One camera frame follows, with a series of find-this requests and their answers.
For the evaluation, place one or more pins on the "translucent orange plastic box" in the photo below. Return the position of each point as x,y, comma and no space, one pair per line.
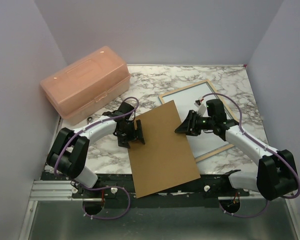
87,85

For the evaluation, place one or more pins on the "silver ratchet wrench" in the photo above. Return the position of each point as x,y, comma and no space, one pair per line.
89,119

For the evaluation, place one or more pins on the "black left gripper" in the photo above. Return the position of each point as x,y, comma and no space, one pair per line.
137,134

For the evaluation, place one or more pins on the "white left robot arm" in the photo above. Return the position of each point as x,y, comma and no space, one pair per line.
69,150

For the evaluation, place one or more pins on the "aluminium mounting rail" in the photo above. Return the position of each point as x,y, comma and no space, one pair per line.
207,186

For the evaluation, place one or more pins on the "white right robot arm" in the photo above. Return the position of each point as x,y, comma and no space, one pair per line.
276,174

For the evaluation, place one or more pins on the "brown cardboard backing board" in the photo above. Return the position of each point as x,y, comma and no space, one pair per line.
166,159

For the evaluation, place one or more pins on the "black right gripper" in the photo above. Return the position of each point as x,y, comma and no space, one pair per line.
188,126

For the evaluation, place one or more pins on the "blue wooden picture frame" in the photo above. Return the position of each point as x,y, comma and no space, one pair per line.
215,150

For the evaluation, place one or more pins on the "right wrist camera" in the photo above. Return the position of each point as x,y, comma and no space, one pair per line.
201,108

